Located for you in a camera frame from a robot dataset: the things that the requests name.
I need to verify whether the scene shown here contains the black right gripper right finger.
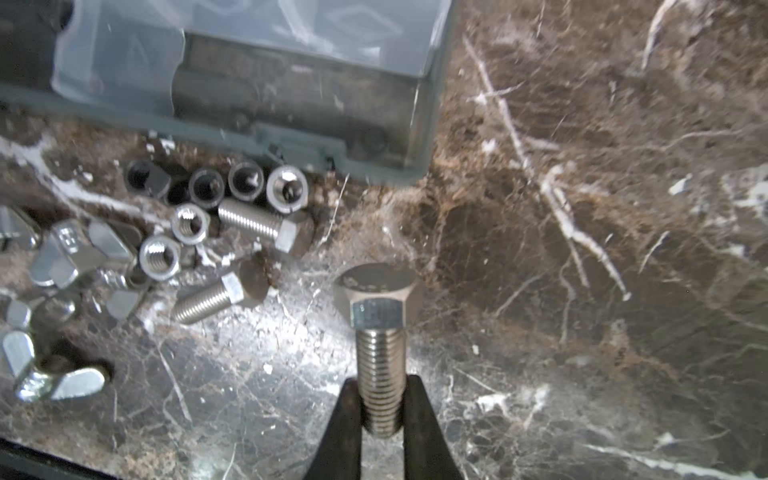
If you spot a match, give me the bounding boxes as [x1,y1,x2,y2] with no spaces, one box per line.
[402,375,463,480]

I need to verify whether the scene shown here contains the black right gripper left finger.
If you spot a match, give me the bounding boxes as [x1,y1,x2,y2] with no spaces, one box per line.
[303,378,363,480]

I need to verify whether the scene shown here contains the silver hex bolt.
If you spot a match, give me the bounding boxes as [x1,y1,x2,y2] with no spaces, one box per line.
[171,256,270,325]
[217,198,316,257]
[333,263,423,439]

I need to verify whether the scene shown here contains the silver hex bolt on table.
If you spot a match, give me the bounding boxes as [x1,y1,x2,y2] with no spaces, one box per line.
[217,198,316,257]

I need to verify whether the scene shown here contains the silver hex nut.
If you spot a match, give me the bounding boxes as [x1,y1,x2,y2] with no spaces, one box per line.
[138,235,181,282]

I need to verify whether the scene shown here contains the silver wing nut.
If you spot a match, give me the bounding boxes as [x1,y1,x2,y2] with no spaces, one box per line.
[1,330,111,403]

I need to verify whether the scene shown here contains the clear plastic organizer box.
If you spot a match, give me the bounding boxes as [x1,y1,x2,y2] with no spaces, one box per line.
[1,1,458,186]

